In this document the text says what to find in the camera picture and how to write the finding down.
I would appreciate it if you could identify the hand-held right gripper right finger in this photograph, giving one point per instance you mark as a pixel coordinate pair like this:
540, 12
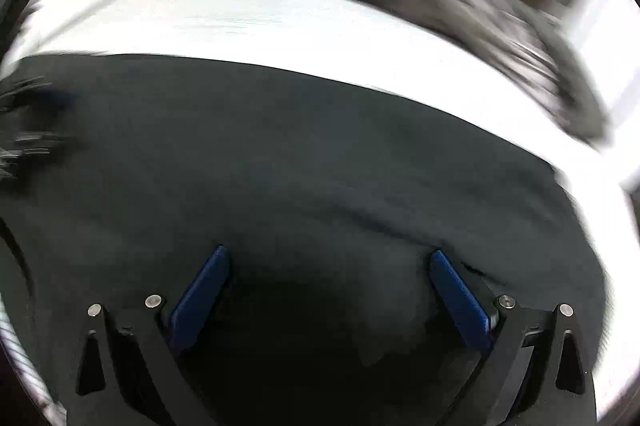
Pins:
460, 301

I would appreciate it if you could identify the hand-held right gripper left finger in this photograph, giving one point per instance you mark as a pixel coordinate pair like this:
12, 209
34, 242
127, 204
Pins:
200, 301

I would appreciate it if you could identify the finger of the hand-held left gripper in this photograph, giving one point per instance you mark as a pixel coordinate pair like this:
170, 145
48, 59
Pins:
30, 151
35, 96

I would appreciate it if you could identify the black pants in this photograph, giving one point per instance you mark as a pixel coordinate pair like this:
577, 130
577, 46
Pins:
300, 156

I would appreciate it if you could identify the white textured mattress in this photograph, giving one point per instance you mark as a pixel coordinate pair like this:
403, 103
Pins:
300, 36

